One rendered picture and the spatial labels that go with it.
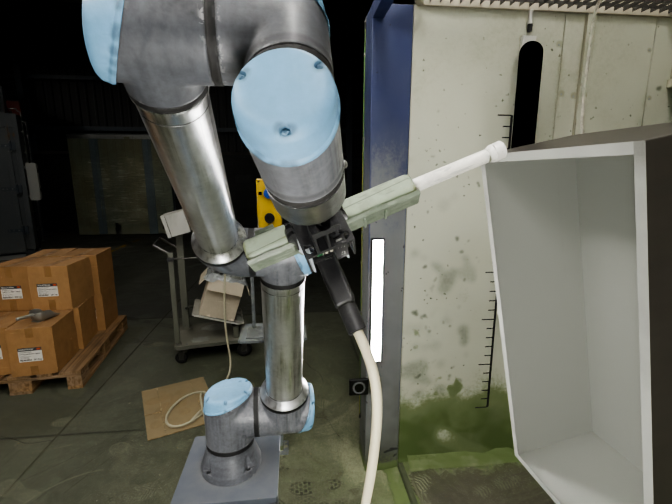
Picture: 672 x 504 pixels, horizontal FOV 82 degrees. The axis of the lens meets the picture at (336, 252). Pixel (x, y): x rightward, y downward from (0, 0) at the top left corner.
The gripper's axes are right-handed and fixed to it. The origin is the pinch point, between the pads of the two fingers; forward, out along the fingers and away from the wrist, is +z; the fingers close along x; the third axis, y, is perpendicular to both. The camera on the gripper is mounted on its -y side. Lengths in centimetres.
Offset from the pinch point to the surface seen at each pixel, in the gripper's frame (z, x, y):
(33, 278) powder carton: 209, -204, -163
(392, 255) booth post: 115, 36, -32
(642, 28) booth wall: 77, 181, -72
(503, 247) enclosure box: 70, 63, -3
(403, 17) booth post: 58, 76, -109
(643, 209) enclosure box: 10, 61, 15
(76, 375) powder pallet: 225, -192, -81
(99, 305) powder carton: 271, -193, -152
